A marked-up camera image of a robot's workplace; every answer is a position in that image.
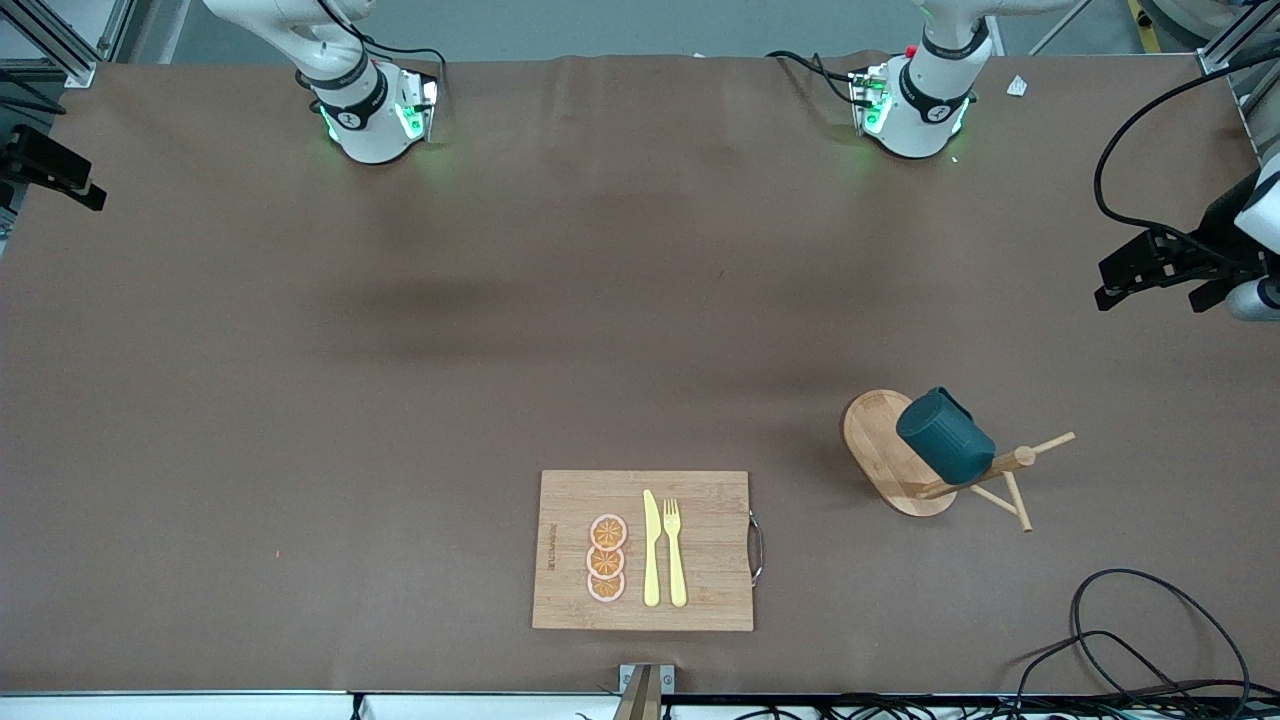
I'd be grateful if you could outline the black looped cable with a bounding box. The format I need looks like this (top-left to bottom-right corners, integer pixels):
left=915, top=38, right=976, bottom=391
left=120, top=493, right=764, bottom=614
left=1005, top=568, right=1253, bottom=720

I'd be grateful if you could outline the bamboo cutting board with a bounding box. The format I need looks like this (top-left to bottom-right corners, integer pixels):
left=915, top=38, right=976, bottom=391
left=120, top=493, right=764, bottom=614
left=531, top=470, right=766, bottom=633

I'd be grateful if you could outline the black left base cable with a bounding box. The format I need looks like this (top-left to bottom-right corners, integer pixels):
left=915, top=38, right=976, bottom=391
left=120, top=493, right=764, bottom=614
left=766, top=48, right=866, bottom=106

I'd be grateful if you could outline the wooden mug tree stand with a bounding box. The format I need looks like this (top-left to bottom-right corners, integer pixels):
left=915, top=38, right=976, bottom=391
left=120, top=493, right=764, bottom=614
left=842, top=389, right=1077, bottom=533

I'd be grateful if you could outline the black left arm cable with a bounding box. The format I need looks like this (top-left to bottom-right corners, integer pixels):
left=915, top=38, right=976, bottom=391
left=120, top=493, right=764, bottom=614
left=1093, top=50, right=1280, bottom=263

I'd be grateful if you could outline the black right base cable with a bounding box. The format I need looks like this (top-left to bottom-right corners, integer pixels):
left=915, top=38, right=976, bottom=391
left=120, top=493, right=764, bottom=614
left=320, top=0, right=448, bottom=101

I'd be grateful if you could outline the black base cable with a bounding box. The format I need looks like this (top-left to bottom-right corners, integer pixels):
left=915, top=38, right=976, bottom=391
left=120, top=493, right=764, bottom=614
left=766, top=48, right=866, bottom=106
left=320, top=0, right=448, bottom=101

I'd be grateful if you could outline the brown table cover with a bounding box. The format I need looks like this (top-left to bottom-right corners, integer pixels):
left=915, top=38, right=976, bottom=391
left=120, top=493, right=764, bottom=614
left=0, top=52, right=1280, bottom=696

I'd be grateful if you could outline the aluminium frame profile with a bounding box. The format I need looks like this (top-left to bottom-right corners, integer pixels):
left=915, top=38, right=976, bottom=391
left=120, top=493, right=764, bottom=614
left=0, top=0, right=131, bottom=89
left=1195, top=0, right=1280, bottom=136

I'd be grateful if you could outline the yellow plastic fork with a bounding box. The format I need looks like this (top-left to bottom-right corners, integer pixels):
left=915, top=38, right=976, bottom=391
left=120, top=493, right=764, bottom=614
left=662, top=497, right=689, bottom=609

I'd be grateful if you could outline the metal table edge bracket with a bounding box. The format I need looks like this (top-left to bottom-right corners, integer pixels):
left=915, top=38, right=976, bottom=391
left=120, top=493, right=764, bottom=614
left=618, top=663, right=676, bottom=720

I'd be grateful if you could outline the yellow plastic knife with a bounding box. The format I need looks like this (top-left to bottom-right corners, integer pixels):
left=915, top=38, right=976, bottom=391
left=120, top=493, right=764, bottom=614
left=642, top=489, right=663, bottom=608

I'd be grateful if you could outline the dark green ribbed cup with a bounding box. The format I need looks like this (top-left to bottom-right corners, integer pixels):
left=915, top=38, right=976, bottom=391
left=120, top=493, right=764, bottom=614
left=896, top=387, right=997, bottom=483

